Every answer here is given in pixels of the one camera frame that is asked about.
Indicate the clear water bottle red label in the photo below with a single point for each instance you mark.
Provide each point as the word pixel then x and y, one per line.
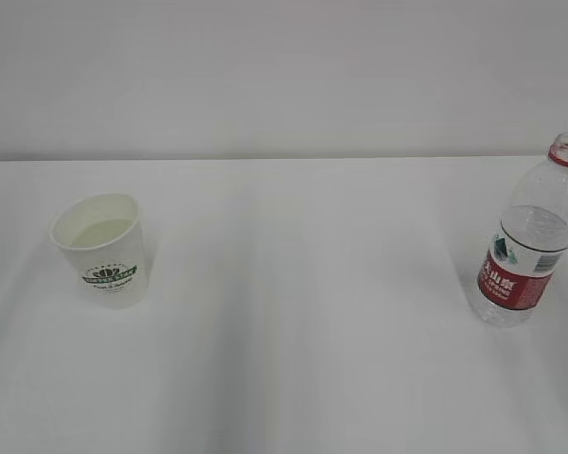
pixel 530 240

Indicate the white paper cup green logo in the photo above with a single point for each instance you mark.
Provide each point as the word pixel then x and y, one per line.
pixel 101 237

